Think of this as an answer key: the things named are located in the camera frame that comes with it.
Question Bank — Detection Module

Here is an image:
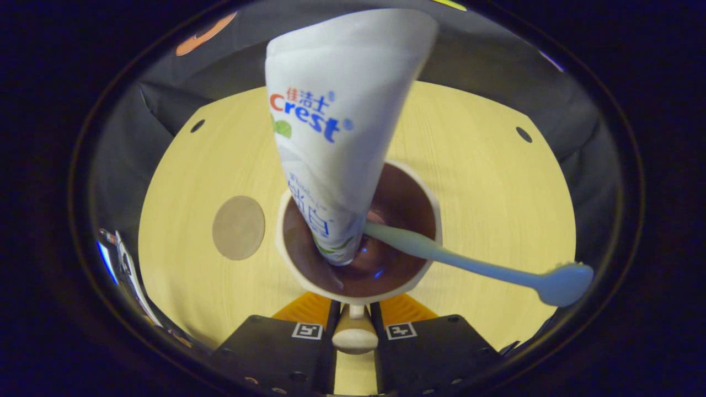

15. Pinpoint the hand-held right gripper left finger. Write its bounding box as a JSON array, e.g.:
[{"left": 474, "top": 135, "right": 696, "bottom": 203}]
[{"left": 212, "top": 291, "right": 341, "bottom": 397}]

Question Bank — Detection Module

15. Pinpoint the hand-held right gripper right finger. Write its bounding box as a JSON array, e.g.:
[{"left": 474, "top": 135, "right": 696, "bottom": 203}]
[{"left": 370, "top": 292, "right": 505, "bottom": 397}]

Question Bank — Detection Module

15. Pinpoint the light blue toothbrush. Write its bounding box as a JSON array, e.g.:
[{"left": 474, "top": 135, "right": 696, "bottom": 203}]
[{"left": 362, "top": 221, "right": 595, "bottom": 308}]

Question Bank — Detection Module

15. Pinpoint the beige cup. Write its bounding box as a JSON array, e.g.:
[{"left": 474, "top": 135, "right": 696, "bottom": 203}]
[{"left": 275, "top": 160, "right": 443, "bottom": 355}]

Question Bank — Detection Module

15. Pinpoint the brown round coaster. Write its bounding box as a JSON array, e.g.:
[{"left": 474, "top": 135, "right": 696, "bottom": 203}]
[{"left": 212, "top": 195, "right": 266, "bottom": 261}]

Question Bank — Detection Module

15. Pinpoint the white toothpaste tube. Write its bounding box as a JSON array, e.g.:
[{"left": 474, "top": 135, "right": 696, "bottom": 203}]
[{"left": 265, "top": 8, "right": 439, "bottom": 267}]

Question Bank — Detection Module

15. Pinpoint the computer monitor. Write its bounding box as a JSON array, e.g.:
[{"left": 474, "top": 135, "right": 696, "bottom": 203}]
[{"left": 97, "top": 241, "right": 119, "bottom": 285}]

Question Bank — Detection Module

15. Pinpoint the black backdrop cloth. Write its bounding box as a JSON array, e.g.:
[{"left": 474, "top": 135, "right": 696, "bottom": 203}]
[{"left": 91, "top": 0, "right": 624, "bottom": 265}]

